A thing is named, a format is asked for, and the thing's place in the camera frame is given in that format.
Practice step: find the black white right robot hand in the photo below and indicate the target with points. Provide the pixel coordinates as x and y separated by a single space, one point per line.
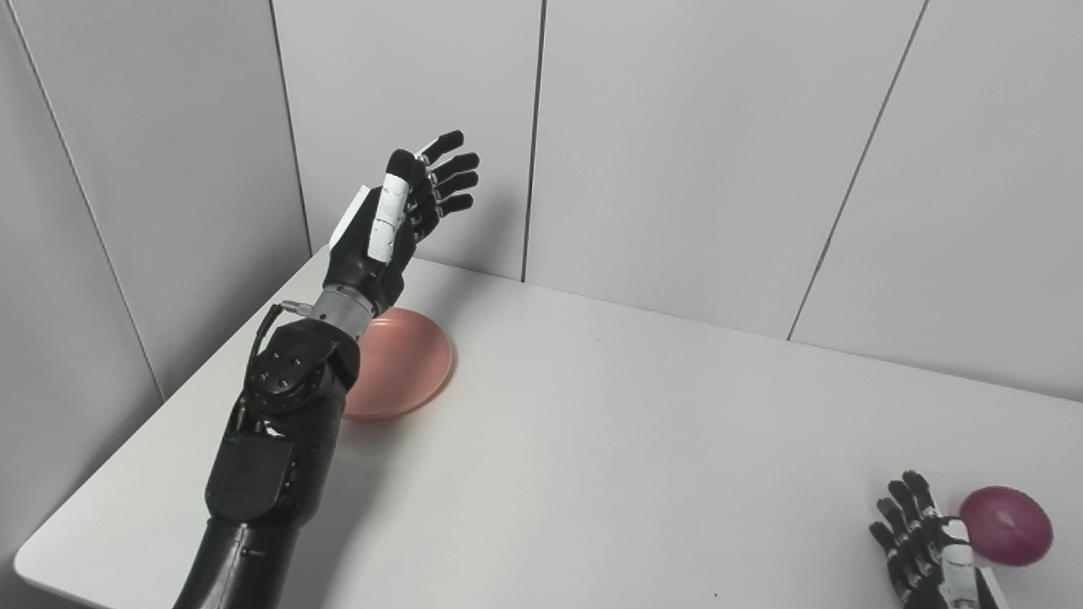
926 562

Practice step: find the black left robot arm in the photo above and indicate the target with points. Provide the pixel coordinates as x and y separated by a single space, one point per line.
271 440

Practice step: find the purple red onion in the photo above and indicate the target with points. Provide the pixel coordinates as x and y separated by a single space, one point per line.
1011 524

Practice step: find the pink round plate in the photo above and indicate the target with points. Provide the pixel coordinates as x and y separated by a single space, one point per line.
402 359

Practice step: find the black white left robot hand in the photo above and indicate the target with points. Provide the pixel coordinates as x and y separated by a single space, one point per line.
364 254

